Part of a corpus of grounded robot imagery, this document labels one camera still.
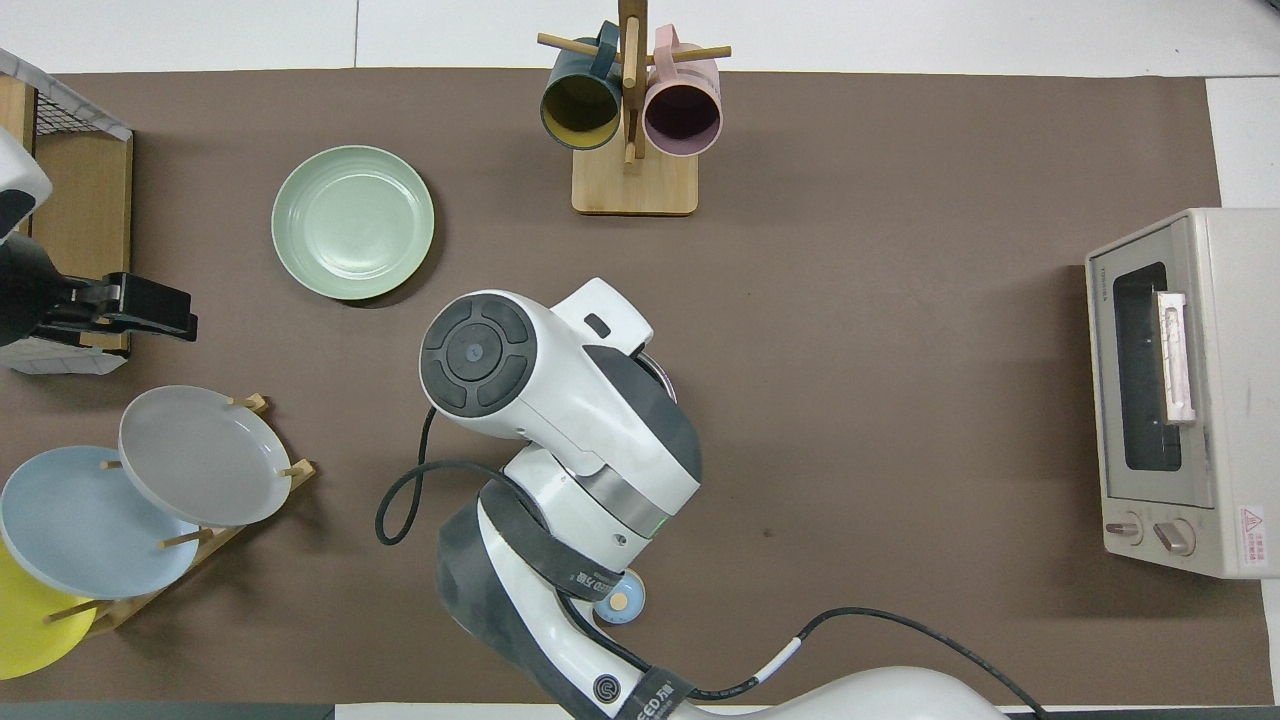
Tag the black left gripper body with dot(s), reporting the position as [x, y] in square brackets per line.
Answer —
[35, 295]

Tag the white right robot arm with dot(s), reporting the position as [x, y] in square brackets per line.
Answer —
[580, 400]

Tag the grey plate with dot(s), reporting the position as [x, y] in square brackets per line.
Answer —
[200, 455]

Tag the green plate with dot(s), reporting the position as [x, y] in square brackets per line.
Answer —
[352, 222]

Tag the light blue plate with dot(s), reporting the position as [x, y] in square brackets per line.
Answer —
[80, 525]

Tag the wooden plate rack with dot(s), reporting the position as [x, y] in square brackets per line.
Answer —
[215, 540]

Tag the yellow plate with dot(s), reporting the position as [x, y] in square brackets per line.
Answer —
[30, 625]

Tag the grey patterned cloth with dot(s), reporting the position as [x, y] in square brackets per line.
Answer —
[60, 360]

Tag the dark teal mug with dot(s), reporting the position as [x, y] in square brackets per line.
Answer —
[580, 110]

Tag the wooden mug tree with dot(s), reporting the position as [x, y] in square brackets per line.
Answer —
[635, 185]

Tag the pink mug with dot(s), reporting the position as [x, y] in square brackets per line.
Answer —
[683, 115]

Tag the brown table mat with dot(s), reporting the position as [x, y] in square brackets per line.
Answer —
[850, 350]

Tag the white toaster oven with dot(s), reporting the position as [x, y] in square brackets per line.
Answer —
[1220, 400]

